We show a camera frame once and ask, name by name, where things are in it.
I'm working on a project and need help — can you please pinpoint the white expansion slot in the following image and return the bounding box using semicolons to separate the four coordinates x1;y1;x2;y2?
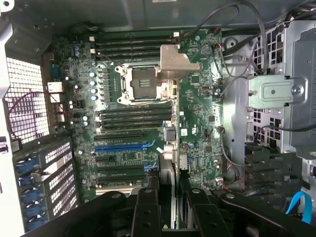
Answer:
95;186;139;196

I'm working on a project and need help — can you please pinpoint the long black expansion slot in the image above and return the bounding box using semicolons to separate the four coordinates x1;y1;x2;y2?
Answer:
93;133;144;141
97;175;146;183
97;166;145;173

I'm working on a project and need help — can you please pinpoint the blue expansion slot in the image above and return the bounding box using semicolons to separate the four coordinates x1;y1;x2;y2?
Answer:
95;144;145;153

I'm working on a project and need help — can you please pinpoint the green motherboard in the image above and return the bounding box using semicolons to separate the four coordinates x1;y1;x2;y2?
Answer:
53;28;225;198

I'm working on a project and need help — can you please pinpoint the metal CPU socket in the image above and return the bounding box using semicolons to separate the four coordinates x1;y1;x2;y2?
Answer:
115;64;162;107

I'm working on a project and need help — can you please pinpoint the silver disk bay cage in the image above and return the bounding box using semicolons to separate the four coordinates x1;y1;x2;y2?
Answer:
222;21;316;158

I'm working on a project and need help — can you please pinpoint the thin socket locking lever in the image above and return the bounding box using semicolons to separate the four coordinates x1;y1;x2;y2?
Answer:
97;51;117;69

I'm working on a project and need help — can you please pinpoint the open grey PC case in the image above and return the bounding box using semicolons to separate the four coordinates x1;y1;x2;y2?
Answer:
0;0;316;237

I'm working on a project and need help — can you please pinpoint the blue SATA wire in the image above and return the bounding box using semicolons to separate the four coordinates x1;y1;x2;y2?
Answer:
285;191;313;218

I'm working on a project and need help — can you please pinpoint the red and black thin wire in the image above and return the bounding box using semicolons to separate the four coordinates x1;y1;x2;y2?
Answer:
6;90;69;149

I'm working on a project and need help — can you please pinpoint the long black wire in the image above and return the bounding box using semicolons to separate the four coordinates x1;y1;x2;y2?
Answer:
172;0;270;75

